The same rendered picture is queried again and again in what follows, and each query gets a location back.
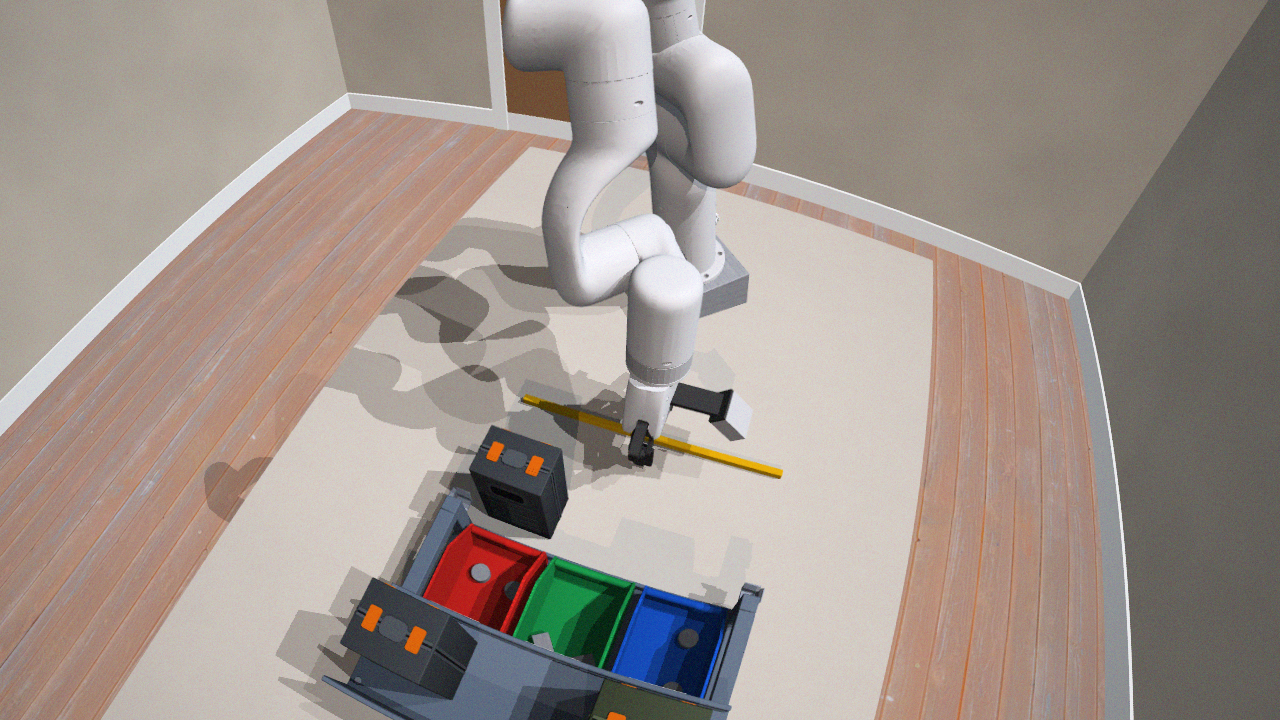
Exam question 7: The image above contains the dark grey case with orange latches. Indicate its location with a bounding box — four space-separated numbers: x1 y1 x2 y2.
340 577 477 700

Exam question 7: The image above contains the dark blue metal shelf rack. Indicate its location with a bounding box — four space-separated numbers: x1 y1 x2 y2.
323 487 765 720

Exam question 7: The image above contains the yellow bar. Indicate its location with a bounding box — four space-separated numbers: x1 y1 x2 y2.
524 395 783 479

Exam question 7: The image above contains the blue open bin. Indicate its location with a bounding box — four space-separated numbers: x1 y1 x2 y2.
611 588 727 698

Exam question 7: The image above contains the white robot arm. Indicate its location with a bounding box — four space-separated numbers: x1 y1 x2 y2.
502 0 756 384

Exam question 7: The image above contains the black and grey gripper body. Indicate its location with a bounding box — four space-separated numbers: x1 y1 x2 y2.
622 363 691 439

